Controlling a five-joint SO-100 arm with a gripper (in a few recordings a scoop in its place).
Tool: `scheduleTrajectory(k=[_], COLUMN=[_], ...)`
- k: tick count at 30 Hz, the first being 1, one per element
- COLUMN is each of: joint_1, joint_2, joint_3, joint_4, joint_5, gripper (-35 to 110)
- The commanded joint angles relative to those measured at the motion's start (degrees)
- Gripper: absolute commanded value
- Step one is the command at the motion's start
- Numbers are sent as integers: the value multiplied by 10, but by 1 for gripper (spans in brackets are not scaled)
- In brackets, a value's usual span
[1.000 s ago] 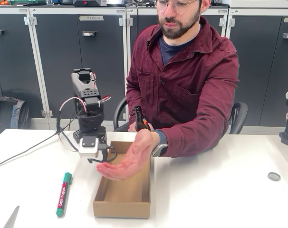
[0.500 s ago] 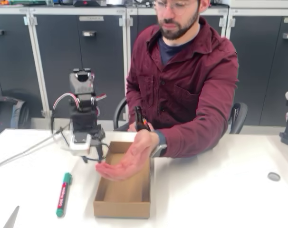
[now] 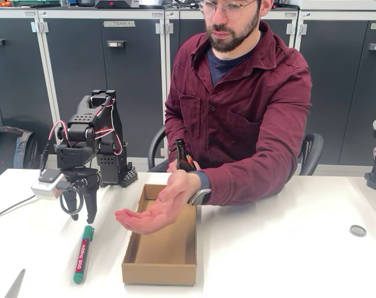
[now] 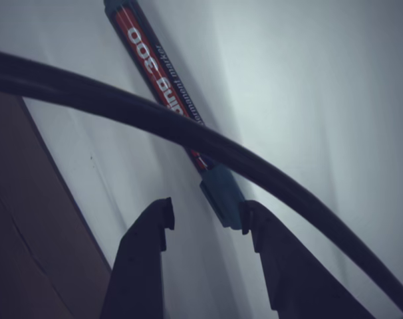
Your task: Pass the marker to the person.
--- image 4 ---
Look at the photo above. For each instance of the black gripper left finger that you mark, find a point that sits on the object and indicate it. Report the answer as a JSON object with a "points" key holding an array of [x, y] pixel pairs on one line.
{"points": [[138, 266]]}

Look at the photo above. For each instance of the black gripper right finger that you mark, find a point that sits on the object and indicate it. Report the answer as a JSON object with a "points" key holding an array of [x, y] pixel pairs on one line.
{"points": [[298, 285]]}

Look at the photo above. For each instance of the black red marker green cap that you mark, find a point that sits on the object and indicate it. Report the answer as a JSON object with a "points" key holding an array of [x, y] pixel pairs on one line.
{"points": [[138, 50]]}

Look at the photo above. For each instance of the open brown cardboard box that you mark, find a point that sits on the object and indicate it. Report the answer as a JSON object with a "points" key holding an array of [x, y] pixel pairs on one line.
{"points": [[28, 216]]}

